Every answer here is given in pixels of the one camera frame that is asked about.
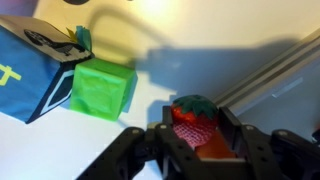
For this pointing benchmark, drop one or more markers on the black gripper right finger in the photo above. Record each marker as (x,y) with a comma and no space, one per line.
(228,125)

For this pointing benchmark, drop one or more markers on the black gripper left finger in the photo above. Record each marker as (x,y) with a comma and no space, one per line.
(167,120)

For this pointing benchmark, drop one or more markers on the red strawberry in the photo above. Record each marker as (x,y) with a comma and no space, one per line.
(194,119)

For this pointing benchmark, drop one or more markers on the wooden tray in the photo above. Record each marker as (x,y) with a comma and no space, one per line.
(274,76)

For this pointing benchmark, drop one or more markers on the green plastic cube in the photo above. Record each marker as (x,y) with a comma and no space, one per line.
(101,88)

